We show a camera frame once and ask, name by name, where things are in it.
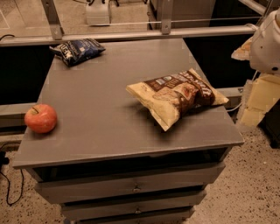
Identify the grey drawer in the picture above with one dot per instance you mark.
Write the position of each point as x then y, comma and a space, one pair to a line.
80, 189
173, 214
135, 205

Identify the red apple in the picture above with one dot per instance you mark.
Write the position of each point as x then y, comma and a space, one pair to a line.
41, 118

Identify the metal frame rail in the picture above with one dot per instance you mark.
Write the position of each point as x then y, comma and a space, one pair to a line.
135, 35

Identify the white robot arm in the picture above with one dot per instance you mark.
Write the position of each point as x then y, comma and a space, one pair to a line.
262, 50

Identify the bottom grey drawer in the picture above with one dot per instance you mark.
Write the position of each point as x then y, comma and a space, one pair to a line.
173, 214

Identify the blue chip bag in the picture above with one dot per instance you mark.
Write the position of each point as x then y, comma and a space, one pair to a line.
74, 52

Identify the brown chip bag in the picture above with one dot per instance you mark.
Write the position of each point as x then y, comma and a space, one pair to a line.
171, 96

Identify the middle grey drawer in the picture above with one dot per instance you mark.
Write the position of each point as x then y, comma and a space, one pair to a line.
135, 205

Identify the white box device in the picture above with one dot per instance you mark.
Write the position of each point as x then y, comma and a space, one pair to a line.
98, 12

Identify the grey drawer cabinet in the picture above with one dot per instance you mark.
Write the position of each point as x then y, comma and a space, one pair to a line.
103, 131

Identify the top grey drawer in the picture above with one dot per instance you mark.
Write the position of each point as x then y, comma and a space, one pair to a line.
80, 189

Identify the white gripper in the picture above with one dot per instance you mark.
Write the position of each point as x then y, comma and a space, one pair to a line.
266, 48

